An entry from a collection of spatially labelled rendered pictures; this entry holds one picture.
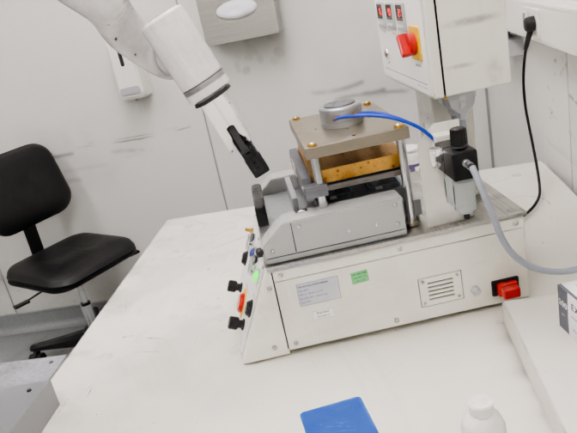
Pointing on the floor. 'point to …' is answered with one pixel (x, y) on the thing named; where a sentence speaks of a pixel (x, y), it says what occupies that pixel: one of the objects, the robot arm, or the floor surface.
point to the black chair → (18, 203)
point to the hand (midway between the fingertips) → (257, 164)
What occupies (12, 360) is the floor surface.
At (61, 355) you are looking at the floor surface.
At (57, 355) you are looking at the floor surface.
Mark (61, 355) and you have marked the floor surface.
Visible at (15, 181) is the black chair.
